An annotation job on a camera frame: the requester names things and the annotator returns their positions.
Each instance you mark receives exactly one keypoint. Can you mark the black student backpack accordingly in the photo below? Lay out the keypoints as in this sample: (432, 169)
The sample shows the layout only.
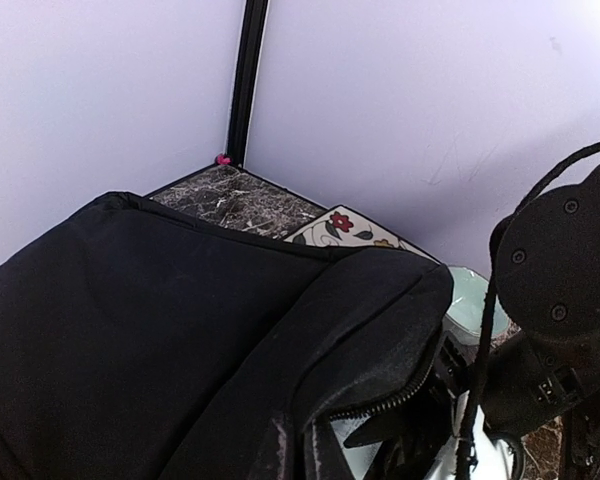
(137, 342)

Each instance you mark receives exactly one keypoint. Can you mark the grey notebook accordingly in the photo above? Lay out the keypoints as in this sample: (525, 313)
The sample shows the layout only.
(419, 441)

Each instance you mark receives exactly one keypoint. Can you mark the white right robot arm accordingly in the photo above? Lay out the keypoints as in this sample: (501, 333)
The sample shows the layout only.
(539, 350)

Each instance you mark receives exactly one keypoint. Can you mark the floral ceramic tile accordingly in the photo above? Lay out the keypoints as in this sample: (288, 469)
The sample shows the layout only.
(344, 227)

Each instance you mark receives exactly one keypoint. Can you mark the pale green ceramic bowl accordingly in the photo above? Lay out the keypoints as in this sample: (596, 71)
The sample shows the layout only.
(464, 316)

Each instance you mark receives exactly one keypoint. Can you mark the black right frame post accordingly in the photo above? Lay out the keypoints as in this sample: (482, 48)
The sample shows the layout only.
(247, 64)

